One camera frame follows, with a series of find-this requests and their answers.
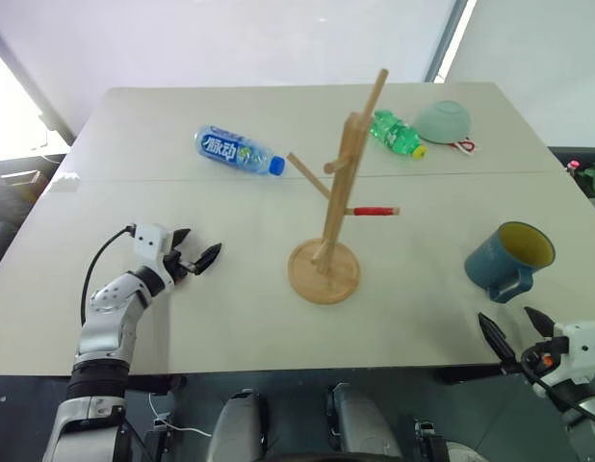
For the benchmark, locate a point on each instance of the blue-label plastic drink bottle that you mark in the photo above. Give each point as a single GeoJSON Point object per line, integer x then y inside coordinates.
{"type": "Point", "coordinates": [230, 150]}

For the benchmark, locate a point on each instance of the pale green bowl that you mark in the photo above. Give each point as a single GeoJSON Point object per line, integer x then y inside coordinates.
{"type": "Point", "coordinates": [442, 122]}

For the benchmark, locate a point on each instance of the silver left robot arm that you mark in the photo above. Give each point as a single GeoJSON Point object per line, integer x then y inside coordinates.
{"type": "Point", "coordinates": [105, 332]}

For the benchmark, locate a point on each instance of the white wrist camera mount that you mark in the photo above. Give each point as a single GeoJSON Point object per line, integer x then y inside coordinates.
{"type": "Point", "coordinates": [150, 240]}
{"type": "Point", "coordinates": [579, 351]}

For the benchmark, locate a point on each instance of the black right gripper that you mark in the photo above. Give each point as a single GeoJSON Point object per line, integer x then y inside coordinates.
{"type": "Point", "coordinates": [538, 358]}

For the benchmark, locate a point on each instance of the blue mug yellow inside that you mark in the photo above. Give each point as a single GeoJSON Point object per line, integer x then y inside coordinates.
{"type": "Point", "coordinates": [504, 260]}

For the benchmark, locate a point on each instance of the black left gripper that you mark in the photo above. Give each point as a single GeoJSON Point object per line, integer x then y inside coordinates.
{"type": "Point", "coordinates": [178, 269]}

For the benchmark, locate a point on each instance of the green plant with red top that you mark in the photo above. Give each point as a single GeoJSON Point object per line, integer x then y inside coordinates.
{"type": "Point", "coordinates": [591, 178]}

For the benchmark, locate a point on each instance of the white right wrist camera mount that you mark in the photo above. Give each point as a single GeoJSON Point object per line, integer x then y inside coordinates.
{"type": "Point", "coordinates": [579, 351]}

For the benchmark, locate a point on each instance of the wooden mug tree stand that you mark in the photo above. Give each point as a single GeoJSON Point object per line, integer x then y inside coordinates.
{"type": "Point", "coordinates": [338, 202]}

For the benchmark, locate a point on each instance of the green plastic bottle yellow cap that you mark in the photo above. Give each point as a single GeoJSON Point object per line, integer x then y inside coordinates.
{"type": "Point", "coordinates": [394, 134]}

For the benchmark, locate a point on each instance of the red and white tag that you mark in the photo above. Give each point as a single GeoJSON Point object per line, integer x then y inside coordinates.
{"type": "Point", "coordinates": [467, 147]}

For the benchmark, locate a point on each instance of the dark window frame post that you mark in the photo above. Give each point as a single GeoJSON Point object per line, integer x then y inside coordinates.
{"type": "Point", "coordinates": [449, 38]}
{"type": "Point", "coordinates": [33, 82]}

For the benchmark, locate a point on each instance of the grey rounded robot leg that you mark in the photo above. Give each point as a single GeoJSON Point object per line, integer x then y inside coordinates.
{"type": "Point", "coordinates": [362, 423]}
{"type": "Point", "coordinates": [240, 428]}

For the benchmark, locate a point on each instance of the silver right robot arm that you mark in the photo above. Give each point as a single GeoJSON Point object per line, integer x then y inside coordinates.
{"type": "Point", "coordinates": [588, 409]}

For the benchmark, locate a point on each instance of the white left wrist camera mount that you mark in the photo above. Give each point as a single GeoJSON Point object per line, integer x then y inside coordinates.
{"type": "Point", "coordinates": [150, 240]}

